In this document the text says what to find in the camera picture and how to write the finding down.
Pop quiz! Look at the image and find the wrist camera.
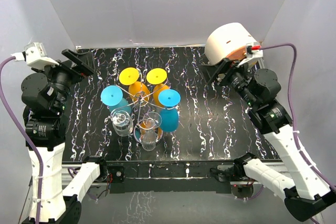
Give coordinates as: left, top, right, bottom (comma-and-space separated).
11, 42, 59, 70
238, 42, 263, 67

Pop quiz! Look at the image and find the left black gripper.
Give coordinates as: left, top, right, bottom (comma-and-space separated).
34, 48, 95, 111

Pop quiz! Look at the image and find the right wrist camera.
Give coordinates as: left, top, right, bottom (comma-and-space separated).
238, 42, 263, 67

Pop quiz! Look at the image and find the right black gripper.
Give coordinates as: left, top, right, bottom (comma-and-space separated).
198, 57, 258, 108

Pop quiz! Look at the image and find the white and orange appliance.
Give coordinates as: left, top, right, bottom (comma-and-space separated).
205, 23, 258, 65

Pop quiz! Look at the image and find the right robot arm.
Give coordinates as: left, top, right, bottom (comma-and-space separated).
199, 58, 335, 222

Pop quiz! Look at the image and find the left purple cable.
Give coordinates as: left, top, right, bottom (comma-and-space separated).
0, 55, 44, 221

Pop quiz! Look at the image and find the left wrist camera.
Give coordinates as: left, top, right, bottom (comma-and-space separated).
11, 42, 59, 70

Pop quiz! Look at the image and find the chrome wire glass rack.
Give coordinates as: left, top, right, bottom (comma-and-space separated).
100, 68, 181, 151

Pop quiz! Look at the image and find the yellow wine glass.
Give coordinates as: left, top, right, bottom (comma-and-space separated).
119, 67, 150, 102
146, 68, 169, 108

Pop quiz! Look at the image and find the black front base bar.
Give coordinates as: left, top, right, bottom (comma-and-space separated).
107, 161, 233, 194

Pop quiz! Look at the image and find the clear ribbed wine glass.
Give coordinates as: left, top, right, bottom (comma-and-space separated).
140, 111, 162, 152

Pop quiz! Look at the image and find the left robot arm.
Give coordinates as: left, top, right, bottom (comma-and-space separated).
21, 49, 109, 223

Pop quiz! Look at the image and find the blue wine glass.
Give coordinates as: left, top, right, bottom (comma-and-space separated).
158, 89, 181, 132
100, 85, 131, 114

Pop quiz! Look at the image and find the clear wine glass left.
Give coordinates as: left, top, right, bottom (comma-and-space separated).
111, 110, 133, 136

